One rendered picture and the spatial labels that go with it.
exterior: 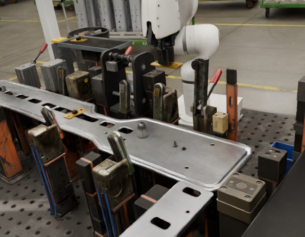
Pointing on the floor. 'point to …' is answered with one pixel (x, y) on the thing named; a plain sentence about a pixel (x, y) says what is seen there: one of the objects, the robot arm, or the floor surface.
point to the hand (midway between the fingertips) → (165, 55)
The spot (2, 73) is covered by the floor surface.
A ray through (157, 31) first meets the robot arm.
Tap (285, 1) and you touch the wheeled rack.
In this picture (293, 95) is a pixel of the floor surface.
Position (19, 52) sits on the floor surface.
